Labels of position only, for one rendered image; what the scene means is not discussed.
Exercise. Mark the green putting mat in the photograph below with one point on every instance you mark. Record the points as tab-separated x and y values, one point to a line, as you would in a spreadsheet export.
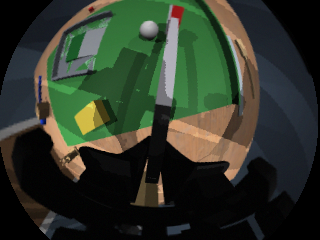
127	69

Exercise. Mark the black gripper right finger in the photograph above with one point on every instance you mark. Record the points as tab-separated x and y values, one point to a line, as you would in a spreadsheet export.
177	171

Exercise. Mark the red putter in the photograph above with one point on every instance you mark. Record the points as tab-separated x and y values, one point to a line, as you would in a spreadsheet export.
162	115

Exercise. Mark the grey ball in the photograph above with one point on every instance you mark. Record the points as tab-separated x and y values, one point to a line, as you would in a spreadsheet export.
149	29

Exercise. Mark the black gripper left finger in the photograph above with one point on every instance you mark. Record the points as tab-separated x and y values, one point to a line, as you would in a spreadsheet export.
128	165

